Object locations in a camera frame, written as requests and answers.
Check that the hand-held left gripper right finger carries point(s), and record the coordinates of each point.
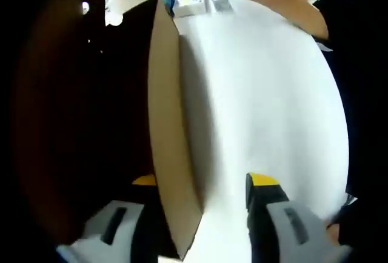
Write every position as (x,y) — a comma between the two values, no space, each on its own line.
(288,235)

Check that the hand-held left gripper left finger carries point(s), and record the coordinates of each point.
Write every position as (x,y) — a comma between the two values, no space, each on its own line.
(106,238)

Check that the brown cardboard shoe box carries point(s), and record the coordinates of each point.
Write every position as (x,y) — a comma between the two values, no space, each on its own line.
(169,108)

